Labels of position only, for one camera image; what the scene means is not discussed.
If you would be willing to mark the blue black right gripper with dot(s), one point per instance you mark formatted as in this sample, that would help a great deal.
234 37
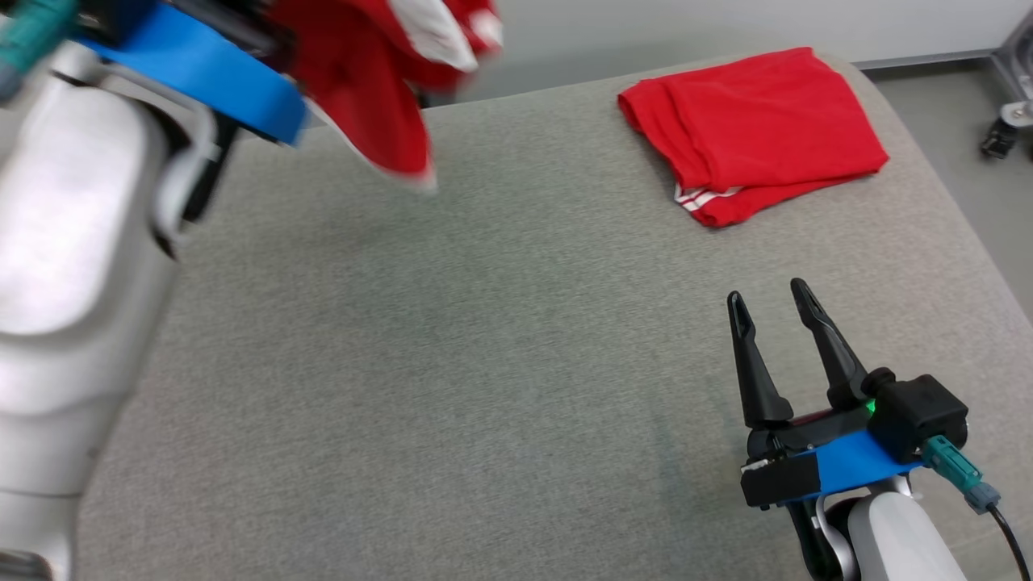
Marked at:
839 464

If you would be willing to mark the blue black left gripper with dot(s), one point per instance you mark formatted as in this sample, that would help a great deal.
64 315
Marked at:
210 73

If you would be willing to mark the red Bulls 23 shorts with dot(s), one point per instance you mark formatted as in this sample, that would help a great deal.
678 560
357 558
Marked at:
363 97

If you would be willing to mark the red white-sleeved 23 jersey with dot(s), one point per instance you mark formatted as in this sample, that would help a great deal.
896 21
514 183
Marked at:
767 121

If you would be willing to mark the black caster wheel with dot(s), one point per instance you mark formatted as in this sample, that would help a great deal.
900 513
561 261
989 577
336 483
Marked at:
999 139

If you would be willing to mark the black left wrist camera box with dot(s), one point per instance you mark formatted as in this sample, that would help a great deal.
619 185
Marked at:
117 16

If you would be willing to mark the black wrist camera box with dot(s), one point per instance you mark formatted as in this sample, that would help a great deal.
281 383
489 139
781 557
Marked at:
920 415
117 16

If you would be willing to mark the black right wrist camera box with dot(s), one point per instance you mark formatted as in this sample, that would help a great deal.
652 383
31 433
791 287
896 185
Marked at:
920 415

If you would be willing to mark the grey metal cart frame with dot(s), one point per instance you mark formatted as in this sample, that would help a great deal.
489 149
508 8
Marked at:
1018 56

